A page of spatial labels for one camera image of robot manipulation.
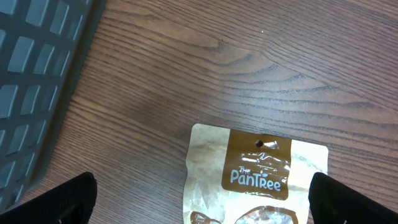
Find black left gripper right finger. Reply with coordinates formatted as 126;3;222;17
308;172;397;224

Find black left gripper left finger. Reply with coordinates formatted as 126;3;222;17
1;172;97;224

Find white brown snack bag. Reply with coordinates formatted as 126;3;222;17
183;124;328;224

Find grey plastic shopping basket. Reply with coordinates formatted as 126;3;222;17
1;0;106;212

